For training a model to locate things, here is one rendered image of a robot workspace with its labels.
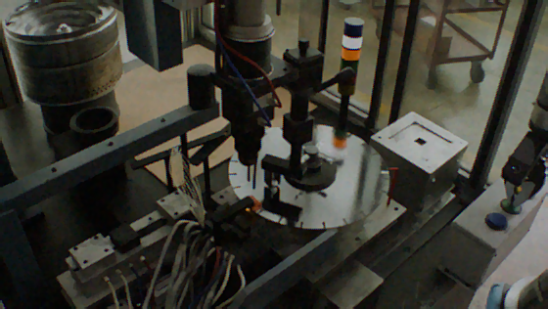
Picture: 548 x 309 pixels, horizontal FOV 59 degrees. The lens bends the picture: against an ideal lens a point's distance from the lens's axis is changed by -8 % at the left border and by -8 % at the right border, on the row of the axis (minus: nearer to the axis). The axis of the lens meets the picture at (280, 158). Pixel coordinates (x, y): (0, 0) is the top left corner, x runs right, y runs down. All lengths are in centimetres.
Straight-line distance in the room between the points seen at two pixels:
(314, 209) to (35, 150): 89
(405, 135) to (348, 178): 29
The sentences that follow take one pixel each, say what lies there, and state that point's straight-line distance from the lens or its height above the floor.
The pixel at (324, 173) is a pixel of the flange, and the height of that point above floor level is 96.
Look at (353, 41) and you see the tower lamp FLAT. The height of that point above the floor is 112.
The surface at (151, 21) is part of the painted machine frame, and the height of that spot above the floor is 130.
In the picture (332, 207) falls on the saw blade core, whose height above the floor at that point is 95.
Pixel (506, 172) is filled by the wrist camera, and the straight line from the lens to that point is 103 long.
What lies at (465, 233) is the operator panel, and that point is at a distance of 111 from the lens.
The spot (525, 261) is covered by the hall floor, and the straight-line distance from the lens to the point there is 242.
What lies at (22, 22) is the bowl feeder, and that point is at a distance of 155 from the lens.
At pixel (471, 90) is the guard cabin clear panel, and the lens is 132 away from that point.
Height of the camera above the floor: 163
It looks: 39 degrees down
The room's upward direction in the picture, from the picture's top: 3 degrees clockwise
